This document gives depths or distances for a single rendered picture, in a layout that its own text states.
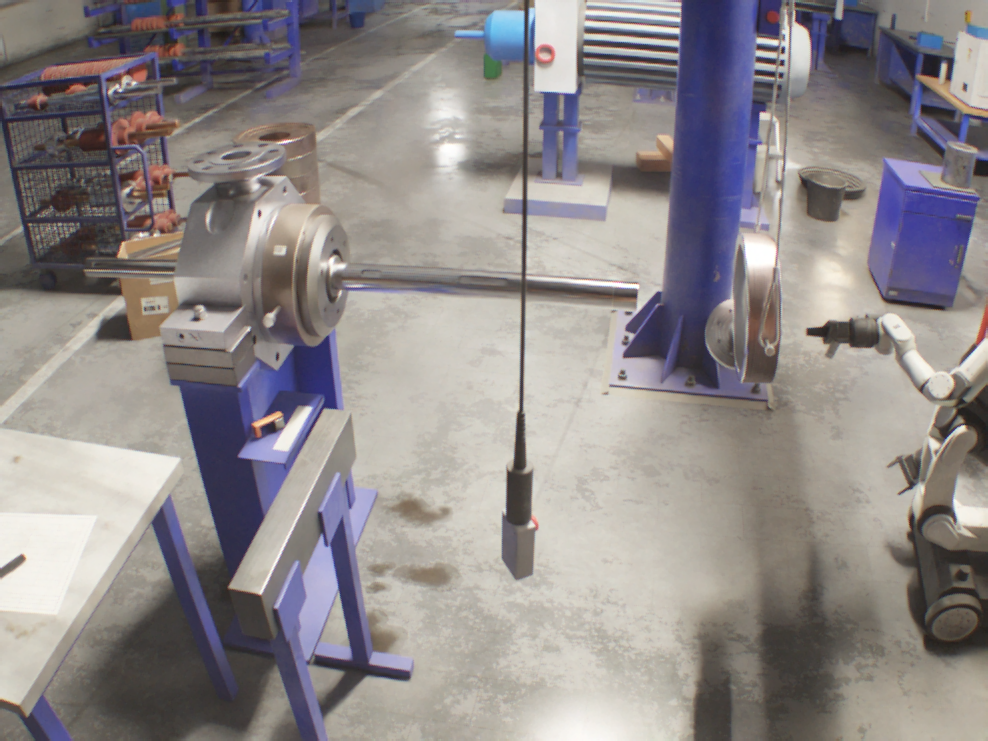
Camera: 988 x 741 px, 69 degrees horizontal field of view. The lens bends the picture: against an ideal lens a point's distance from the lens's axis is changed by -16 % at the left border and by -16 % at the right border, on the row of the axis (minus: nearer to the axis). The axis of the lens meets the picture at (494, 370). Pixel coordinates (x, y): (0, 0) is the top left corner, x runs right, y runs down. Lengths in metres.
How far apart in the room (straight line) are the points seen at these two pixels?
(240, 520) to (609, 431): 1.70
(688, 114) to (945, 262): 2.11
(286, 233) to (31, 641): 1.14
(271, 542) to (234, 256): 0.71
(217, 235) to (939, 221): 3.87
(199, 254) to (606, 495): 1.76
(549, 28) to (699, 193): 2.16
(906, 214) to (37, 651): 4.44
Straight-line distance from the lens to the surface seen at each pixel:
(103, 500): 1.92
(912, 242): 4.86
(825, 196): 5.99
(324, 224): 2.12
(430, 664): 2.55
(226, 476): 2.22
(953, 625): 2.88
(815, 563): 3.01
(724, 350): 2.36
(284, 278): 2.04
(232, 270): 2.02
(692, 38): 3.38
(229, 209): 2.11
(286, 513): 1.75
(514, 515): 1.44
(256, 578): 1.63
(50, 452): 2.14
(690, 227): 3.56
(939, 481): 2.72
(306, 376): 2.75
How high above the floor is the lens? 2.01
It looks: 32 degrees down
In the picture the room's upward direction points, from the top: straight up
